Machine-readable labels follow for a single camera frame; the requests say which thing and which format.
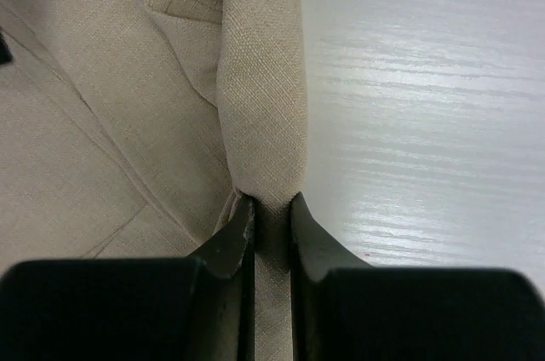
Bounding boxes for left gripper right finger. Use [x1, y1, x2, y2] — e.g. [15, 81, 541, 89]
[290, 195, 544, 360]

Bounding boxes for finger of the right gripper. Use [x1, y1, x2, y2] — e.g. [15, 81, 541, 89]
[0, 30, 12, 66]

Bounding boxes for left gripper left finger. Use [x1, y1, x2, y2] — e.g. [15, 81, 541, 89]
[1, 197, 255, 360]

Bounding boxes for beige cloth napkin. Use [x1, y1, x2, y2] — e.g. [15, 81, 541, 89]
[1, 0, 307, 360]

